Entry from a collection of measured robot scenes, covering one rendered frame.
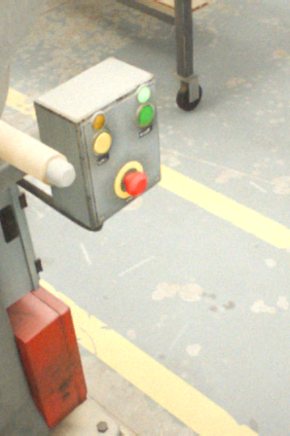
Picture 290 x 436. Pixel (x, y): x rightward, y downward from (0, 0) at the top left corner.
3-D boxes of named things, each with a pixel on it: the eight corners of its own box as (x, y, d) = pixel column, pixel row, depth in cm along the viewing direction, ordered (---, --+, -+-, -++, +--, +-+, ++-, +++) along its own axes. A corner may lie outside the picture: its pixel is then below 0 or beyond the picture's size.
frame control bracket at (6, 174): (-23, 188, 105) (-30, 166, 102) (70, 131, 114) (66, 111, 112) (-8, 199, 102) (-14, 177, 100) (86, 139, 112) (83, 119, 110)
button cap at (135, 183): (115, 193, 109) (113, 172, 106) (133, 180, 111) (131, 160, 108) (132, 202, 107) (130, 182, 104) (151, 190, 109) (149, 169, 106)
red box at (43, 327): (-19, 371, 165) (-59, 261, 141) (22, 339, 171) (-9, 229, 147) (51, 432, 151) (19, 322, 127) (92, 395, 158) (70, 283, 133)
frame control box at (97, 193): (-19, 213, 122) (-57, 83, 105) (72, 157, 133) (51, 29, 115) (76, 278, 108) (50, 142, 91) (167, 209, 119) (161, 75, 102)
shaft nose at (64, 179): (58, 153, 64) (67, 168, 66) (41, 170, 64) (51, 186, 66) (73, 161, 63) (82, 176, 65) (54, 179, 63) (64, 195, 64)
